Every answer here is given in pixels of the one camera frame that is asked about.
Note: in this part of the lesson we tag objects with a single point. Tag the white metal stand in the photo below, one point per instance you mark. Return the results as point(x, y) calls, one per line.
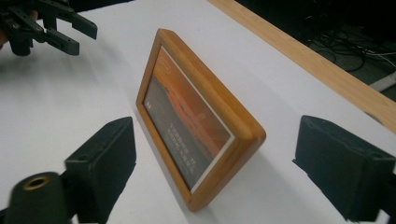
point(384, 82)

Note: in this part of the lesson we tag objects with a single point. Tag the wooden table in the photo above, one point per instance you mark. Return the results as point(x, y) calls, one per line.
point(311, 63)

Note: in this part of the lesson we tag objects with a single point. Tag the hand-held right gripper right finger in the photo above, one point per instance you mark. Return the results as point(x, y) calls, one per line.
point(345, 168)

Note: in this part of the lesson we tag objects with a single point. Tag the wooden photo frame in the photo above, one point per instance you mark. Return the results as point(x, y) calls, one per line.
point(193, 124)

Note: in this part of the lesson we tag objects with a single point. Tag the white paper sheet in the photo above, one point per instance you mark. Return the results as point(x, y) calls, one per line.
point(93, 93)

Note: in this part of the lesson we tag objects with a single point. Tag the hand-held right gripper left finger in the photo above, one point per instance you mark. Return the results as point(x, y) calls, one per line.
point(104, 168)

